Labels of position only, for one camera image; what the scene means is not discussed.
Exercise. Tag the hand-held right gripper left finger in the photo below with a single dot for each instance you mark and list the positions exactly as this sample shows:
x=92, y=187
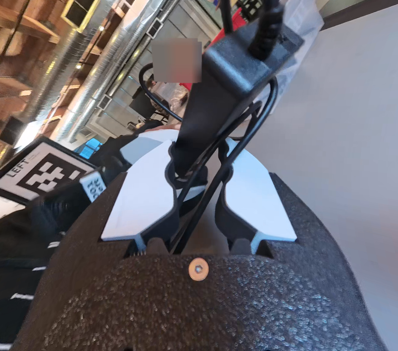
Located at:
x=140, y=202

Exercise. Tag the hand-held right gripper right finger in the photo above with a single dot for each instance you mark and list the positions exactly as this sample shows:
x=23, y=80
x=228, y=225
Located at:
x=258, y=202

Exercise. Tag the metal ventilation duct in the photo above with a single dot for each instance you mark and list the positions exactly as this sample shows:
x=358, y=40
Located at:
x=124, y=56
x=71, y=56

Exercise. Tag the blue plastic bin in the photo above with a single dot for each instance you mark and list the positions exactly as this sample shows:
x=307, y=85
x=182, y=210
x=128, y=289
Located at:
x=90, y=147

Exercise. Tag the black white sign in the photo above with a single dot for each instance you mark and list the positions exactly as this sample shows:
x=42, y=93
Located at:
x=49, y=174

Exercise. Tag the black seven-port usb hub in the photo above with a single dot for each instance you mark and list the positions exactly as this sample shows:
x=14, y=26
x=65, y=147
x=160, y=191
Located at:
x=230, y=71

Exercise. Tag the clear plastic box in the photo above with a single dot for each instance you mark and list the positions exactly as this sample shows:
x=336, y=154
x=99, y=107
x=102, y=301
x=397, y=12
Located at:
x=301, y=15

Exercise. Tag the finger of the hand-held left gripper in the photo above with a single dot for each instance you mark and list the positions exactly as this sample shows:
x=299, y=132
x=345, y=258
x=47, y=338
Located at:
x=146, y=146
x=191, y=193

